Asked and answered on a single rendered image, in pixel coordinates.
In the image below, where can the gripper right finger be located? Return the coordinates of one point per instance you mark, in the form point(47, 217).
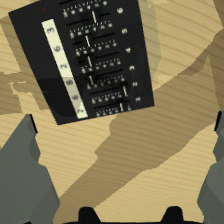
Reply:
point(211, 195)

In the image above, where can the black lighting desk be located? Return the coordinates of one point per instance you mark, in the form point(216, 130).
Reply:
point(114, 53)

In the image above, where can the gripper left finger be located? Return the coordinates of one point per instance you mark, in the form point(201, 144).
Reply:
point(27, 193)

